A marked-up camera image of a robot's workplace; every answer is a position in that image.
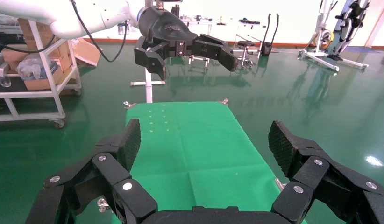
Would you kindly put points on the metal can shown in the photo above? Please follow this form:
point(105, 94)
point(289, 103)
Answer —
point(121, 29)

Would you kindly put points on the green tablecloth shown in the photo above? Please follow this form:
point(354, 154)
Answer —
point(195, 148)

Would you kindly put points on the clear plastic bag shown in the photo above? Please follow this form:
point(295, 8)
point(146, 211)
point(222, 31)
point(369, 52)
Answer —
point(29, 68)

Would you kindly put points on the white rolling cart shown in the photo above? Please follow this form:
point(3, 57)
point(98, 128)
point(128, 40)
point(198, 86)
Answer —
point(25, 95)

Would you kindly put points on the black stool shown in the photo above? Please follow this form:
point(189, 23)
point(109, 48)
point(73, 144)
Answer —
point(245, 44)

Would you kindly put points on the white T-shaped stand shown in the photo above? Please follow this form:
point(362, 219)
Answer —
point(148, 92)

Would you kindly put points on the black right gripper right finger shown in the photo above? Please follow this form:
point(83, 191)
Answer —
point(322, 182)

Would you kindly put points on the clear glass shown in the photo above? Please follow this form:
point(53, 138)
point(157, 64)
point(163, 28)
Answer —
point(5, 81)

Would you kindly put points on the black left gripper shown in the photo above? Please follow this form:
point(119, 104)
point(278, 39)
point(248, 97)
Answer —
point(167, 28)

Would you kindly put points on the white frame stand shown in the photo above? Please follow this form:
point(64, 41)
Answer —
point(319, 60)

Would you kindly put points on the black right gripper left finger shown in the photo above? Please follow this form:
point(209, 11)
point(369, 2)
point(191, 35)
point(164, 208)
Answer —
point(86, 185)

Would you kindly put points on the black exoskeleton legs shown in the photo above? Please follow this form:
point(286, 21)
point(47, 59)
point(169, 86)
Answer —
point(349, 18)

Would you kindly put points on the brown cardboard box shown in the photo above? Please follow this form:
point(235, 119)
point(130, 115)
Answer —
point(37, 84)
point(63, 58)
point(23, 31)

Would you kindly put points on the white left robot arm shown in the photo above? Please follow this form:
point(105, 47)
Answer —
point(96, 17)

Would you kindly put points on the flat cardboard sheet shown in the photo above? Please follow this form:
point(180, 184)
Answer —
point(86, 51)

